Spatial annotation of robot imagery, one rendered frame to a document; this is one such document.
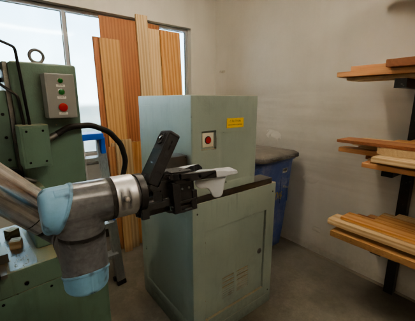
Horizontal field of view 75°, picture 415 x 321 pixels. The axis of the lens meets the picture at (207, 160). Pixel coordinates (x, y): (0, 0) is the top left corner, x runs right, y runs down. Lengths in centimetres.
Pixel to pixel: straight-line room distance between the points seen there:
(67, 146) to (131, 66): 166
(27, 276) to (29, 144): 48
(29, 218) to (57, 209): 14
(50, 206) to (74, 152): 80
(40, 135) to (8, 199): 57
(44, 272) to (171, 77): 218
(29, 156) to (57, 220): 68
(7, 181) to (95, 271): 22
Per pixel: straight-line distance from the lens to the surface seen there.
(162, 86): 290
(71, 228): 48
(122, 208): 49
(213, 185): 55
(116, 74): 267
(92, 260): 51
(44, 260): 124
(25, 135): 112
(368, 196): 241
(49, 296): 131
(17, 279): 124
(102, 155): 210
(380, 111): 230
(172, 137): 53
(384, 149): 181
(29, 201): 59
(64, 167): 125
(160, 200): 54
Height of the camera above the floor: 139
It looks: 13 degrees down
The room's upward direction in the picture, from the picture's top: straight up
